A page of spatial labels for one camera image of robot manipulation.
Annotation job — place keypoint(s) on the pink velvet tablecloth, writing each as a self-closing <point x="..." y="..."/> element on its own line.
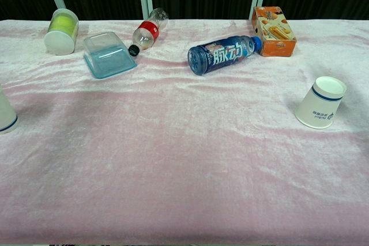
<point x="184" y="156"/>

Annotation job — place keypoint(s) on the blue drink bottle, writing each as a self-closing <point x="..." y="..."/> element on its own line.
<point x="219" y="56"/>

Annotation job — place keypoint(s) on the clear bottle red label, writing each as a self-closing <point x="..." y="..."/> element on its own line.
<point x="147" y="33"/>

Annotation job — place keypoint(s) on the clear food box blue lid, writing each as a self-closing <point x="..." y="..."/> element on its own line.
<point x="111" y="58"/>

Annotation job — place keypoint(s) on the orange biscuit box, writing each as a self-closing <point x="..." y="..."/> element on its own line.
<point x="274" y="31"/>

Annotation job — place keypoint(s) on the clear tennis ball tube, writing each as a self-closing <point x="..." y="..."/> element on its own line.
<point x="60" y="34"/>

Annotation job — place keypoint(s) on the yellow tennis ball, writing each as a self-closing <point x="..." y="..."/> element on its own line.
<point x="63" y="24"/>

